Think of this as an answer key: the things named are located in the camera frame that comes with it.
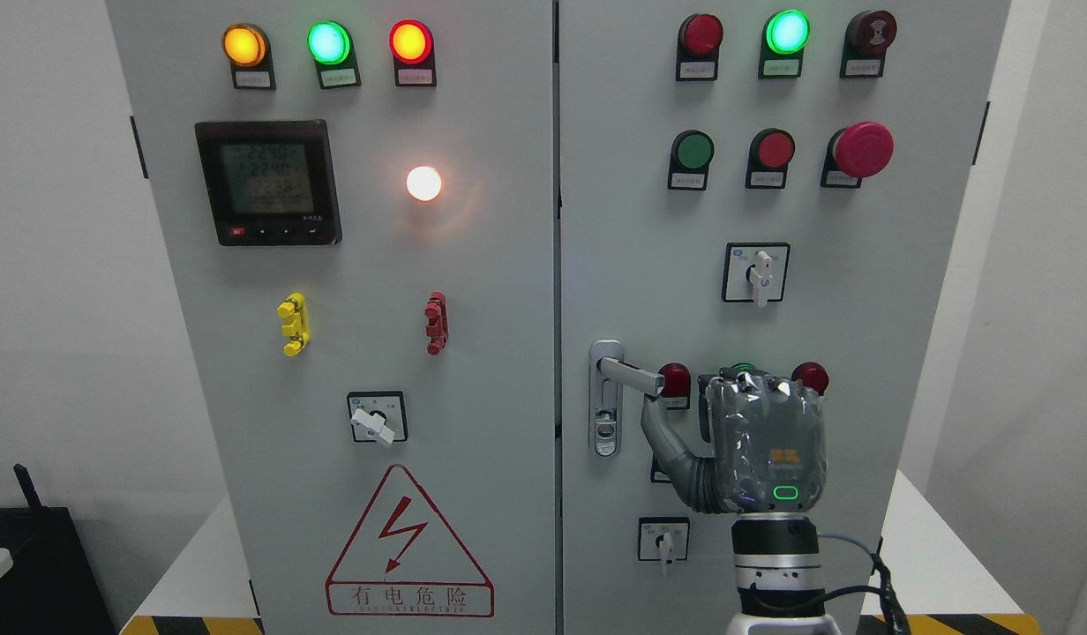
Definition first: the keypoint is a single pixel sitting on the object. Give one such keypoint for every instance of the red emergency stop button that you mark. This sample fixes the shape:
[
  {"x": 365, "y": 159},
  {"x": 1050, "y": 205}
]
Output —
[{"x": 856, "y": 152}]

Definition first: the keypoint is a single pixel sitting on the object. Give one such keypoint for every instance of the yellow terminal connector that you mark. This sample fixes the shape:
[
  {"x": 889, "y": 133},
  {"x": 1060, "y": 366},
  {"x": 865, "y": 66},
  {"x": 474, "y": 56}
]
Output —
[{"x": 295, "y": 324}]

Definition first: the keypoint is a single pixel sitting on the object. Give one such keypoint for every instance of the black digital power meter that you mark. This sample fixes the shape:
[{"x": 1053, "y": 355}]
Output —
[{"x": 270, "y": 182}]

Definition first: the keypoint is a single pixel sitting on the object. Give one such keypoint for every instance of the green lamp top right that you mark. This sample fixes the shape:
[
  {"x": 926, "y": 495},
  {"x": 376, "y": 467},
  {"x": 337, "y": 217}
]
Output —
[{"x": 783, "y": 39}]

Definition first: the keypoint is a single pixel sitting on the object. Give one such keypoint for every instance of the dark red lamp middle right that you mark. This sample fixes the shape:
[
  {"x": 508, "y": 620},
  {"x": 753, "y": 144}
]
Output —
[{"x": 812, "y": 375}]

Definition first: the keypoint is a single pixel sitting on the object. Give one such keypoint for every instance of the dark red buzzer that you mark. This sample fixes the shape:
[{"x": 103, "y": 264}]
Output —
[{"x": 865, "y": 44}]

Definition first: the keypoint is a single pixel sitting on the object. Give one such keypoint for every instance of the yellow indicator lamp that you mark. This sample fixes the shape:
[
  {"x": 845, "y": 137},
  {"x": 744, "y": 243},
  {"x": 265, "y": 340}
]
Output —
[{"x": 250, "y": 57}]

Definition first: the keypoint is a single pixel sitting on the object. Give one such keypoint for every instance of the white selector switch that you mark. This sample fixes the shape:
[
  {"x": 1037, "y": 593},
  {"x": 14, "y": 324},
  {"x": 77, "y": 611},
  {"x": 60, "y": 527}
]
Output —
[
  {"x": 663, "y": 539},
  {"x": 755, "y": 273}
]

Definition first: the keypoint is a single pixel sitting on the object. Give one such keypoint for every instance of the white lit indicator lamp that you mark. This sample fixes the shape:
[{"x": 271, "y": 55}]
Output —
[{"x": 424, "y": 183}]

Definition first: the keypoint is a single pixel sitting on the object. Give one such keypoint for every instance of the dark red lamp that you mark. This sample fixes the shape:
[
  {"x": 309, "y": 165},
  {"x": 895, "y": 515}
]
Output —
[
  {"x": 698, "y": 43},
  {"x": 812, "y": 375},
  {"x": 677, "y": 386}
]

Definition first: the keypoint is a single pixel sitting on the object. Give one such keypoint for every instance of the left door selector switch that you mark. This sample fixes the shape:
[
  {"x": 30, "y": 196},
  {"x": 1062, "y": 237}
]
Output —
[{"x": 378, "y": 417}]

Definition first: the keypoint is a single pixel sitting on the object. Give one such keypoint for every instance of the grey right cabinet door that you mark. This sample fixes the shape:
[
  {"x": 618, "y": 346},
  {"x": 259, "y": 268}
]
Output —
[{"x": 644, "y": 265}]

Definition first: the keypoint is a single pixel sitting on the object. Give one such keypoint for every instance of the white platform with hazard stripes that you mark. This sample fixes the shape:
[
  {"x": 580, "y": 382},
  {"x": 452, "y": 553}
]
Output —
[{"x": 944, "y": 588}]

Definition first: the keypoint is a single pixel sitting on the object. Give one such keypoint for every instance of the green indicator lamp top left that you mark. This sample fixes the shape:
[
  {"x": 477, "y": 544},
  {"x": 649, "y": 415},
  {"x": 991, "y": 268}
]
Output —
[{"x": 330, "y": 45}]

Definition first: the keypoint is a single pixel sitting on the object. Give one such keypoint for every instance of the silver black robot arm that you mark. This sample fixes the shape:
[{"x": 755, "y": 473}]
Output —
[{"x": 778, "y": 576}]

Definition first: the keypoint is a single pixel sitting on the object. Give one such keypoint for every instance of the red terminal connector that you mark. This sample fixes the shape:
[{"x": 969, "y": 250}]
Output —
[{"x": 436, "y": 329}]

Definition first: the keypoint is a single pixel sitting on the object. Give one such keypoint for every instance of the green push button upper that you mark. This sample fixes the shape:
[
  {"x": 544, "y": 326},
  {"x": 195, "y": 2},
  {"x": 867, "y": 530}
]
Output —
[{"x": 690, "y": 155}]

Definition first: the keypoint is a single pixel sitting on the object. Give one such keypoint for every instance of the red high voltage warning sticker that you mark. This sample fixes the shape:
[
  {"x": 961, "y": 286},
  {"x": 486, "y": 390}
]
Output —
[{"x": 403, "y": 559}]

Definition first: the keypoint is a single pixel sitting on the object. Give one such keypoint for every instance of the white selector switch lower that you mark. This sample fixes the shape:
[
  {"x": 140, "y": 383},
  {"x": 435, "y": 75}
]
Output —
[{"x": 663, "y": 539}]

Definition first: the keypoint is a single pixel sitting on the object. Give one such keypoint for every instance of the red lit indicator lamp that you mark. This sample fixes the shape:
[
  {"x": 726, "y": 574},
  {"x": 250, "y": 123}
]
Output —
[{"x": 412, "y": 47}]

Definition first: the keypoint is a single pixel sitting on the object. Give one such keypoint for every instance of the grey left cabinet door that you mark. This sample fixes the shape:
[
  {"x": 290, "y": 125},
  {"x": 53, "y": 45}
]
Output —
[{"x": 480, "y": 414}]

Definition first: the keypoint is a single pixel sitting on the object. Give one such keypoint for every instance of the white selector switch upper right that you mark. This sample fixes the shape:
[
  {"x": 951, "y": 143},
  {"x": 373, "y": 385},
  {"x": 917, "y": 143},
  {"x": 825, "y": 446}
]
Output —
[{"x": 755, "y": 273}]

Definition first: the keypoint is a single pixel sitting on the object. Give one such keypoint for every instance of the grey cabinet door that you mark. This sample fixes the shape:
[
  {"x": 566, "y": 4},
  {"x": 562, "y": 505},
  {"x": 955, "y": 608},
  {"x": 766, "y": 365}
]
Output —
[
  {"x": 644, "y": 265},
  {"x": 480, "y": 414}
]

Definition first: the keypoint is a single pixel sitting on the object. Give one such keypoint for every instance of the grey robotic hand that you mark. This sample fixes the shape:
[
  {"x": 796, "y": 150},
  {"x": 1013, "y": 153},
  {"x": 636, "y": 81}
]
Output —
[{"x": 767, "y": 432}]

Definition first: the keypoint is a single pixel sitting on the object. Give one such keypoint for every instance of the red push button upper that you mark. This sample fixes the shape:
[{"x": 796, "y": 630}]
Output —
[{"x": 769, "y": 157}]

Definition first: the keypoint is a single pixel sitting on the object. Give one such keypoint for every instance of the dark red lamp middle left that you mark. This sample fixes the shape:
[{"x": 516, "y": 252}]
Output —
[{"x": 677, "y": 386}]

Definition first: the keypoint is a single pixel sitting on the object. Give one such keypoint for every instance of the silver door swing handle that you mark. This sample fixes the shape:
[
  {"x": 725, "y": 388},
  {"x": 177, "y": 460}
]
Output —
[{"x": 608, "y": 375}]

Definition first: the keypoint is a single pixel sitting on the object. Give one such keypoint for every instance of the black box with antenna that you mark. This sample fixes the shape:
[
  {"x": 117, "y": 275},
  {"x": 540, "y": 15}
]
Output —
[{"x": 50, "y": 588}]

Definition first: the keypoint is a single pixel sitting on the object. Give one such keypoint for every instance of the dark red lamp top right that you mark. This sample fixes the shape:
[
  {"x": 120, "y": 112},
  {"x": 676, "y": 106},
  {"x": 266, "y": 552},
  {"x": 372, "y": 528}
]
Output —
[{"x": 698, "y": 43}]

